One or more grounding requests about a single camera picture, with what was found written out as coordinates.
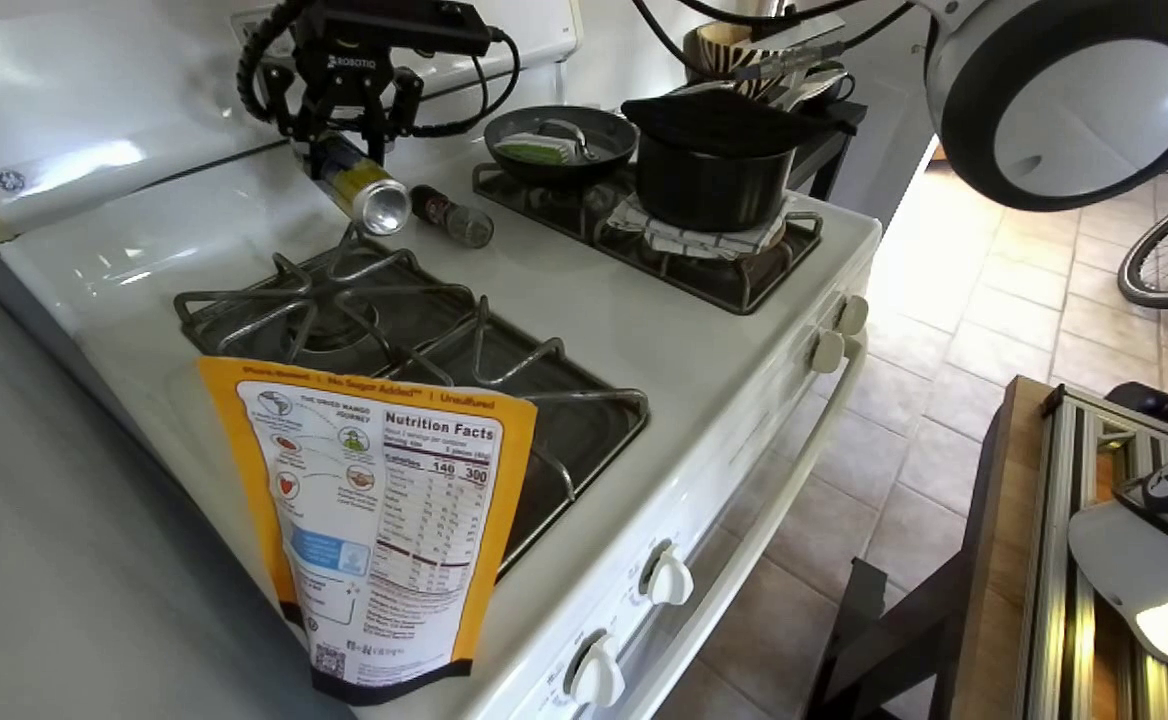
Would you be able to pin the black frying pan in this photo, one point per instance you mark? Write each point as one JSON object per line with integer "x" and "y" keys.
{"x": 562, "y": 146}

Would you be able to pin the white stove knob far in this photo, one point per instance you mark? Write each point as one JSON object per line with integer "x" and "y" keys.
{"x": 827, "y": 353}

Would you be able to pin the white stove knob upper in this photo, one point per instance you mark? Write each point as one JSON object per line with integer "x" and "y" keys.
{"x": 666, "y": 578}

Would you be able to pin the white stove knob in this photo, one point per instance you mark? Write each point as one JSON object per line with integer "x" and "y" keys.
{"x": 851, "y": 315}
{"x": 666, "y": 578}
{"x": 827, "y": 353}
{"x": 593, "y": 672}

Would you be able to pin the orange food pouch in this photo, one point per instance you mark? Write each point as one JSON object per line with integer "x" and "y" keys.
{"x": 380, "y": 512}

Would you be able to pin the small dark pepper shaker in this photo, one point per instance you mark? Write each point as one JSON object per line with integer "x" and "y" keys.
{"x": 462, "y": 227}

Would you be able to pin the aluminium frame robot cart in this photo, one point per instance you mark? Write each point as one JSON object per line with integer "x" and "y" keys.
{"x": 1058, "y": 596}

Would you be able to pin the white stove knob farthest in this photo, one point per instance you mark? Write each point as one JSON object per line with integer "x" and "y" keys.
{"x": 851, "y": 315}

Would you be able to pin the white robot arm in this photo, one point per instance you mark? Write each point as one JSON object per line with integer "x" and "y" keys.
{"x": 1038, "y": 100}

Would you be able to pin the white stove knob lower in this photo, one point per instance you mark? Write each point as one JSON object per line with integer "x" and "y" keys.
{"x": 593, "y": 672}

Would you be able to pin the black saucepan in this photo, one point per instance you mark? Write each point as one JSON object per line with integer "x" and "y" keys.
{"x": 715, "y": 161}

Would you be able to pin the front right burner grate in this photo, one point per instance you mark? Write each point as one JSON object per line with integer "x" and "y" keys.
{"x": 731, "y": 269}

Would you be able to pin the white gas stove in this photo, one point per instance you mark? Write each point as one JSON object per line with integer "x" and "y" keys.
{"x": 149, "y": 221}

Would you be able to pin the yellow blue can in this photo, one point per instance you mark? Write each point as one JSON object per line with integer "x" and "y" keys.
{"x": 358, "y": 184}

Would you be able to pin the white checkered dish towel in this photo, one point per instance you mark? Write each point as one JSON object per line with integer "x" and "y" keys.
{"x": 715, "y": 247}

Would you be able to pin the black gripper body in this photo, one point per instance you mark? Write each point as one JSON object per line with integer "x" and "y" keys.
{"x": 325, "y": 65}

